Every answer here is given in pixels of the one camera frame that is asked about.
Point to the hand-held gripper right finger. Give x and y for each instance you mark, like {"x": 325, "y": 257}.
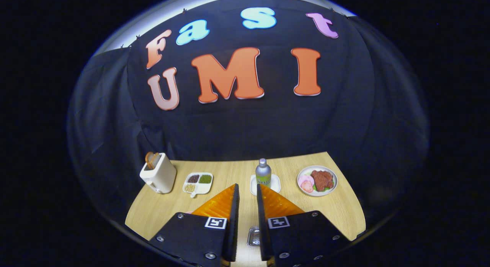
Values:
{"x": 262, "y": 221}

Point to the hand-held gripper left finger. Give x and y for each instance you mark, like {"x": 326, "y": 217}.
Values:
{"x": 233, "y": 221}

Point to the white square coaster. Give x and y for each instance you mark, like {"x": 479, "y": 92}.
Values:
{"x": 275, "y": 182}

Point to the white divided bean tray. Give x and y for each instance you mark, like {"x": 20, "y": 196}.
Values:
{"x": 203, "y": 188}

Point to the green soda bottle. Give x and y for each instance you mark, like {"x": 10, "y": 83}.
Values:
{"x": 263, "y": 175}

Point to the green beans pile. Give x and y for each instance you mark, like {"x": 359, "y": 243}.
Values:
{"x": 205, "y": 179}

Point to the yellow soybeans pile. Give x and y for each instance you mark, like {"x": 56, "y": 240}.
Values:
{"x": 189, "y": 188}

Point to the pink ham slices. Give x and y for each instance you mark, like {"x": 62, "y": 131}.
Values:
{"x": 306, "y": 184}

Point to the dark red beans pile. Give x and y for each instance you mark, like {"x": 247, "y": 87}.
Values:
{"x": 193, "y": 178}

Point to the white food plate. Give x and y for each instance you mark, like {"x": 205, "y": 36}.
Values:
{"x": 304, "y": 170}

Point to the red meat piece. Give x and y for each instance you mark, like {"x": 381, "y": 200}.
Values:
{"x": 322, "y": 179}

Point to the white toaster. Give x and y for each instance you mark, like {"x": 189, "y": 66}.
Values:
{"x": 160, "y": 177}

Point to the brown toast slice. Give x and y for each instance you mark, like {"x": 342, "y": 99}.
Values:
{"x": 148, "y": 159}
{"x": 156, "y": 159}

